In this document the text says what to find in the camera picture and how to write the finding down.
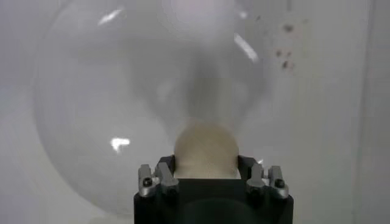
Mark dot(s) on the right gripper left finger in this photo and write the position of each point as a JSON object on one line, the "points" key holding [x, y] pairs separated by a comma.
{"points": [[158, 185]]}

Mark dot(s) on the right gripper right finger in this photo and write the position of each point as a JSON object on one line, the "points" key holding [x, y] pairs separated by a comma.
{"points": [[268, 185]]}

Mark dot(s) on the white steamed baozi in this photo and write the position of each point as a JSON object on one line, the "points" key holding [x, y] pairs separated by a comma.
{"points": [[207, 149]]}

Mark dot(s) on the white round plate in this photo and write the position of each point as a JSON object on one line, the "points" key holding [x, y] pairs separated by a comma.
{"points": [[91, 100]]}

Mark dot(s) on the scattered dark crumbs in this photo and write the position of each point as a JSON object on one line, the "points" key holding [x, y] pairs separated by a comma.
{"points": [[286, 45]]}

